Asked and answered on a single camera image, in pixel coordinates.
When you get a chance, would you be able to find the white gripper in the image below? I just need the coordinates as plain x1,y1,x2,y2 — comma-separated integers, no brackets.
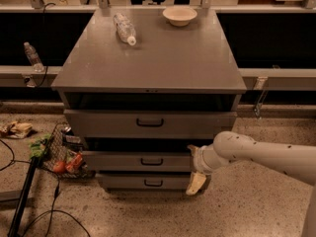
186,144,213,196

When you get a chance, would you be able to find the grey drawer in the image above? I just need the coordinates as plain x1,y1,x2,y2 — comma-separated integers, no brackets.
64,110,237,139
83,151,192,172
96,174,191,191

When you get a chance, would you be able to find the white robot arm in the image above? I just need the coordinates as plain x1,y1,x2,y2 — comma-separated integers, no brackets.
186,131,316,237

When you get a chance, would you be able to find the grey bottom drawer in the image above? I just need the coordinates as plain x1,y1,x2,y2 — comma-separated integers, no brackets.
96,174,191,191

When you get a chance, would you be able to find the grey metal drawer cabinet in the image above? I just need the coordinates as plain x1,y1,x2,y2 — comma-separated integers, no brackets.
51,7,248,195

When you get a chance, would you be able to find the grey top drawer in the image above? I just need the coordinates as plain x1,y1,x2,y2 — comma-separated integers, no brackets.
64,110,237,139

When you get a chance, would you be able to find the red orange snack packet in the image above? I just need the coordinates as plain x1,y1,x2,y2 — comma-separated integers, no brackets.
66,153,83,174

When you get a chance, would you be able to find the red tomato toy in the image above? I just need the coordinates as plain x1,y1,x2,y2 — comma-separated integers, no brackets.
53,161,66,174

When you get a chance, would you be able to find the beige paper bowl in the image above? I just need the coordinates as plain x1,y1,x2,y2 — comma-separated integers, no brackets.
163,6,198,27

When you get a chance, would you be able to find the clear plastic water bottle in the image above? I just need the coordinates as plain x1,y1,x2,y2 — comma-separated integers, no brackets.
114,13,136,46

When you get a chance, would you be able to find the green leafy toy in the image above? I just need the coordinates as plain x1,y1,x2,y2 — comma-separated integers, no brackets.
29,134,51,158

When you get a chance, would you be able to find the crumpled snack bag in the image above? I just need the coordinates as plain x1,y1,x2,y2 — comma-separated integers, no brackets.
0,121,33,139

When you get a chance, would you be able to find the black metal pole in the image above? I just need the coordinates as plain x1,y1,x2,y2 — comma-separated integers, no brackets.
7,158,39,237

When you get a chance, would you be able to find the upright plastic bottle on ledge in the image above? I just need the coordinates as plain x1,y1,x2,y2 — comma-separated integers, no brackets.
24,42,44,73

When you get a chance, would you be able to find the metal bracket clamp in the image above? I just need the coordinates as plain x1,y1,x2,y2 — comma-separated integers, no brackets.
253,77,268,119

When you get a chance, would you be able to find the black wire mesh basket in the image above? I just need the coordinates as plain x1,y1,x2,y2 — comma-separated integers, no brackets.
42,123,95,179

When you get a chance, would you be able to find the black cable on floor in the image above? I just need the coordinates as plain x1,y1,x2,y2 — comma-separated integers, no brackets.
0,138,92,237

